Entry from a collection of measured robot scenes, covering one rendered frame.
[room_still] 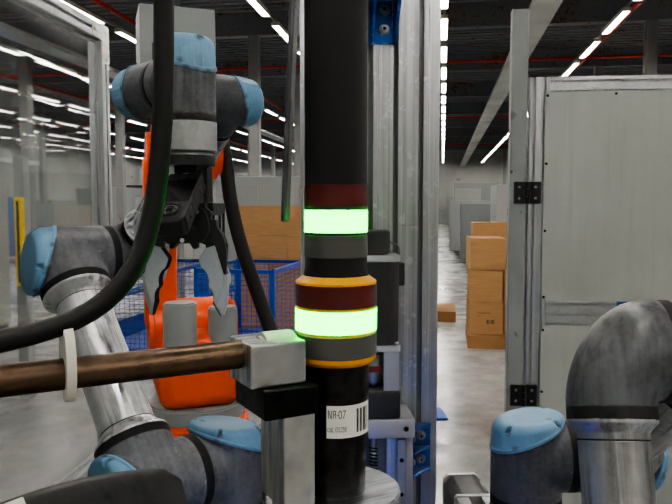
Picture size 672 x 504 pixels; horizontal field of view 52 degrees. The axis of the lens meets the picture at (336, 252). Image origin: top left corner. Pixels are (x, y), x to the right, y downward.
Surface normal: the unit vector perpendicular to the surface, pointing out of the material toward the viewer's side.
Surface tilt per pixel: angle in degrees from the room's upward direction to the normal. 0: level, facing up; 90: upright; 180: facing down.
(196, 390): 90
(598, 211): 90
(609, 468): 74
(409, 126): 90
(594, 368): 66
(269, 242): 90
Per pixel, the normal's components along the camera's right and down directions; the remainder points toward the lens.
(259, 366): 0.48, 0.06
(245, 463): 0.66, 0.03
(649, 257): -0.11, 0.06
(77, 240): 0.52, -0.62
